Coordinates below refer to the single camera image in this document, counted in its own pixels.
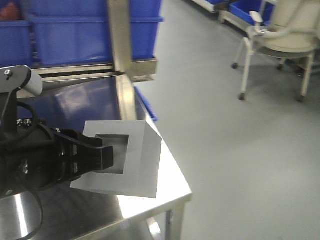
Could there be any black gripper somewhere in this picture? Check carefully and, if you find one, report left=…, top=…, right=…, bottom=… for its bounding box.
left=14, top=119, right=114, bottom=192

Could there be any blue bin on rack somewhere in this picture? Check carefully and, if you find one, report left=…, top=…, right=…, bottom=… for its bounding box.
left=29, top=0, right=113, bottom=65

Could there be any stainless steel rack frame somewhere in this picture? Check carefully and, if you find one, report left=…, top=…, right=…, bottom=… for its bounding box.
left=29, top=0, right=160, bottom=83

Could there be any beige wheeled chair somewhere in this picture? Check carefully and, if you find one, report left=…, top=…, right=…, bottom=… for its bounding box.
left=231, top=0, right=320, bottom=103

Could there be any blue bin far right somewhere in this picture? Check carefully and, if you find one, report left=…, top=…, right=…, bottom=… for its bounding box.
left=129, top=0, right=164, bottom=60

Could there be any gray square base block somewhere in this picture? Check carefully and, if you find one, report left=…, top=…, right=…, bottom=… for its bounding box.
left=70, top=120, right=162, bottom=198

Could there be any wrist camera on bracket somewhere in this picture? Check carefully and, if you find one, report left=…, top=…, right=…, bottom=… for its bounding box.
left=0, top=65, right=43, bottom=144

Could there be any black camera cable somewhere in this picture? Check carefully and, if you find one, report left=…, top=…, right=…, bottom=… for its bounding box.
left=0, top=101, right=45, bottom=240

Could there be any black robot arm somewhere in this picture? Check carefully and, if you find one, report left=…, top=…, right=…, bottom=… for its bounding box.
left=0, top=122, right=114, bottom=199

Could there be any blue bin with red bags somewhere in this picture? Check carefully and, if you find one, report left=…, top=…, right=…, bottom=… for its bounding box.
left=0, top=0, right=33, bottom=67

